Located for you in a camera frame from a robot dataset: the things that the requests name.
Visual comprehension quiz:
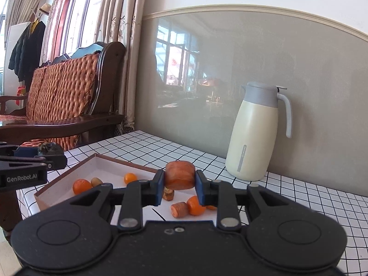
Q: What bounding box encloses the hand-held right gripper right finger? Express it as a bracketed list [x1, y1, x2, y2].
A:
[195, 170, 291, 232]

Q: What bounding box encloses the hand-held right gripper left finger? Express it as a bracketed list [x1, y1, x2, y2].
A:
[69, 169, 166, 232]

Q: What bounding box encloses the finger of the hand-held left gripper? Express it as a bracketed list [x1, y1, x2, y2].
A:
[0, 154, 68, 171]
[0, 142, 39, 158]

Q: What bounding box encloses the dark mangosteen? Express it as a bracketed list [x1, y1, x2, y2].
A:
[37, 142, 64, 157]

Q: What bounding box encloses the orange carrot piece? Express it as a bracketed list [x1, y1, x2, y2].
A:
[171, 202, 189, 218]
[164, 161, 196, 191]

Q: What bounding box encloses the brown cardboard box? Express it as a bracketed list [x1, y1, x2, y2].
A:
[34, 153, 220, 227]

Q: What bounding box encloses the wooden sofa with orange cushions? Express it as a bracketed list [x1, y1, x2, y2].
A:
[0, 42, 127, 153]

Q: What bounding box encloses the cream thermos jug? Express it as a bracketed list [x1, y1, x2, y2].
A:
[225, 82, 293, 181]

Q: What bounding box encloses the black jacket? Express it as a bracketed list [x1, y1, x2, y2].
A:
[9, 20, 46, 84]

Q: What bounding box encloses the white checked tablecloth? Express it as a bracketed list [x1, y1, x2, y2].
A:
[16, 130, 368, 276]

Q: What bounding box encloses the window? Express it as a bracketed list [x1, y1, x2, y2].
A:
[57, 0, 95, 52]

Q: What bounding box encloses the beige curtain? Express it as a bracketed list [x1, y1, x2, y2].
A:
[43, 0, 156, 135]

